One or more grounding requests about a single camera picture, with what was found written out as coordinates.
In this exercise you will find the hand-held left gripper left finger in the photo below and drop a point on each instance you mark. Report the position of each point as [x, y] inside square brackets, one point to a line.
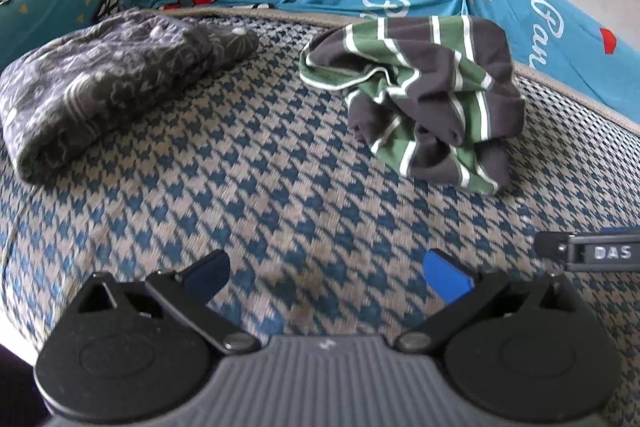
[210, 272]

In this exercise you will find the dark grey patterned folded garment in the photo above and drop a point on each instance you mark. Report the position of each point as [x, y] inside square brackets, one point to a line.
[100, 82]

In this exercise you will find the green grey striped shirt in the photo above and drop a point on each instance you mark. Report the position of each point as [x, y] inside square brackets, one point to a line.
[450, 97]

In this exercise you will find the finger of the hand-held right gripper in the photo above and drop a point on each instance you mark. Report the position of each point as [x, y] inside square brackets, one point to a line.
[552, 244]
[620, 233]

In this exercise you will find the blue houndstooth mat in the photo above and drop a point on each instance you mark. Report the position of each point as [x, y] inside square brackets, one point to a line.
[250, 187]

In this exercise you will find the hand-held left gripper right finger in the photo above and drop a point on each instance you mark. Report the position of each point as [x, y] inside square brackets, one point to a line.
[447, 277]

